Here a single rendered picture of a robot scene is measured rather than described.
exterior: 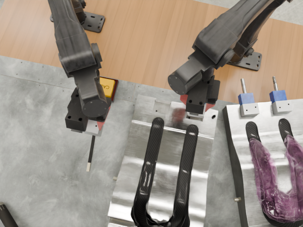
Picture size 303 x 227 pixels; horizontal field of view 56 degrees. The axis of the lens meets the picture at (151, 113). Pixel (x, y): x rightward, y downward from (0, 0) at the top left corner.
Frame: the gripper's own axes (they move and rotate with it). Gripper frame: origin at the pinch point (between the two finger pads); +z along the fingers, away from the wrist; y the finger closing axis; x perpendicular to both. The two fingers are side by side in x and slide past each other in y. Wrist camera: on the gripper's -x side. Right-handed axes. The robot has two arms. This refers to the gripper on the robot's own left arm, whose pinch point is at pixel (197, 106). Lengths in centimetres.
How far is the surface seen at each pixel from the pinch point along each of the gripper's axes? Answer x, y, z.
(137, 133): -8.9, -16.5, 7.3
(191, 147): -8.1, 0.6, 10.1
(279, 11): 142, 41, 56
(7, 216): -39, -49, 19
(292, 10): 146, 50, 56
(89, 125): -13.9, -28.5, -0.5
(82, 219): -34, -29, 24
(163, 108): 2.2, -10.8, 6.5
